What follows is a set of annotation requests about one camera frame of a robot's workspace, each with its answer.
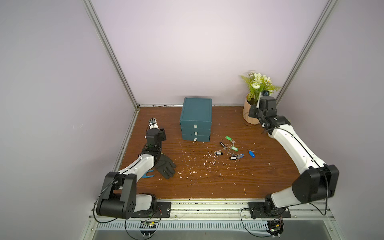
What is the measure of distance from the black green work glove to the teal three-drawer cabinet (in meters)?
0.18

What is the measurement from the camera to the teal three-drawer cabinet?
0.85 meters

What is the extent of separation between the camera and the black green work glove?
0.86 meters
